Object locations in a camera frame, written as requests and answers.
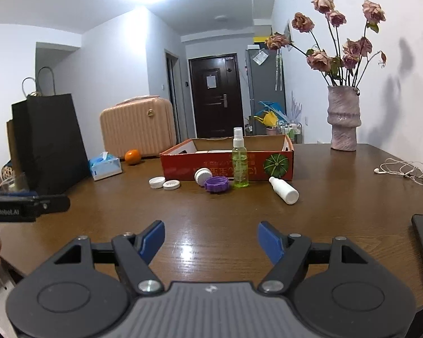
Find grey refrigerator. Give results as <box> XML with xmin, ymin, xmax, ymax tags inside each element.
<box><xmin>245</xmin><ymin>45</ymin><xmax>287</xmax><ymax>136</ymax></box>

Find black paper bag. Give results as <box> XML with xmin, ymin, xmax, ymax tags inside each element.
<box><xmin>11</xmin><ymin>67</ymin><xmax>91</xmax><ymax>197</ymax></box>

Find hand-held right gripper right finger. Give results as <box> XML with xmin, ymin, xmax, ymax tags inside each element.
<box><xmin>257</xmin><ymin>221</ymin><xmax>369</xmax><ymax>294</ymax></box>

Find dark entrance door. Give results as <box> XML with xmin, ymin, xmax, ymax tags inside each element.
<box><xmin>188</xmin><ymin>53</ymin><xmax>243</xmax><ymax>139</ymax></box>

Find white round jar cap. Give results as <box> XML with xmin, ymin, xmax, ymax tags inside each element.
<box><xmin>194</xmin><ymin>168</ymin><xmax>213</xmax><ymax>186</ymax></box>

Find dried pink roses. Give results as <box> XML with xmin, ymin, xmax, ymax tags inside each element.
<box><xmin>264</xmin><ymin>0</ymin><xmax>387</xmax><ymax>88</ymax></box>

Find green spray bottle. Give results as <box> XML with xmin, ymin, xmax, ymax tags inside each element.
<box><xmin>232</xmin><ymin>127</ymin><xmax>250</xmax><ymax>188</ymax></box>

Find small white bottle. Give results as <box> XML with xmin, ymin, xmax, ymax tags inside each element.
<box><xmin>268</xmin><ymin>176</ymin><xmax>300</xmax><ymax>205</ymax></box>

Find white earphones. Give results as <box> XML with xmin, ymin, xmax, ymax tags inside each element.
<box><xmin>373</xmin><ymin>158</ymin><xmax>423</xmax><ymax>184</ymax></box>

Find red cardboard box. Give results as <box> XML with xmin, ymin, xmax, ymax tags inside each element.
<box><xmin>159</xmin><ymin>134</ymin><xmax>295</xmax><ymax>182</ymax></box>

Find peach ribbed suitcase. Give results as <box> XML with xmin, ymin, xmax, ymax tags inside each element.
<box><xmin>99</xmin><ymin>95</ymin><xmax>177</xmax><ymax>159</ymax></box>

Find hanging umbrellas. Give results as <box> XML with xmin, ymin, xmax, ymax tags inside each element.
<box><xmin>274</xmin><ymin>51</ymin><xmax>283</xmax><ymax>92</ymax></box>

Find purple decorative plant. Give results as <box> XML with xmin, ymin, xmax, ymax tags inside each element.
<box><xmin>290</xmin><ymin>91</ymin><xmax>304</xmax><ymax>124</ymax></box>

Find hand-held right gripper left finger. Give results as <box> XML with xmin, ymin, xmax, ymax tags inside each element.
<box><xmin>53</xmin><ymin>220</ymin><xmax>165</xmax><ymax>296</ymax></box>

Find purple screw lid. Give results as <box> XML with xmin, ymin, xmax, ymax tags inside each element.
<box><xmin>203</xmin><ymin>176</ymin><xmax>231</xmax><ymax>194</ymax></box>

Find pink ceramic vase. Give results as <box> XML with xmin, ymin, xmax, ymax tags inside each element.
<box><xmin>327</xmin><ymin>85</ymin><xmax>361</xmax><ymax>152</ymax></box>

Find blue tissue box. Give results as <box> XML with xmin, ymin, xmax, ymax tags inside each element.
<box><xmin>88</xmin><ymin>152</ymin><xmax>123</xmax><ymax>181</ymax></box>

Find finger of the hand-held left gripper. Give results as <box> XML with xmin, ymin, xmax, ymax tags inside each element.
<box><xmin>0</xmin><ymin>190</ymin><xmax>39</xmax><ymax>201</ymax></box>
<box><xmin>31</xmin><ymin>195</ymin><xmax>71</xmax><ymax>216</ymax></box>

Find brown paper bag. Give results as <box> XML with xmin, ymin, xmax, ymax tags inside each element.
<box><xmin>6</xmin><ymin>119</ymin><xmax>26</xmax><ymax>184</ymax></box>

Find orange fruit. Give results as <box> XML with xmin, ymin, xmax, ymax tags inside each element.
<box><xmin>124</xmin><ymin>149</ymin><xmax>142</xmax><ymax>166</ymax></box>

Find blue and yellow bags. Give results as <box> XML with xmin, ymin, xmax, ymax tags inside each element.
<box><xmin>253</xmin><ymin>101</ymin><xmax>287</xmax><ymax>129</ymax></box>

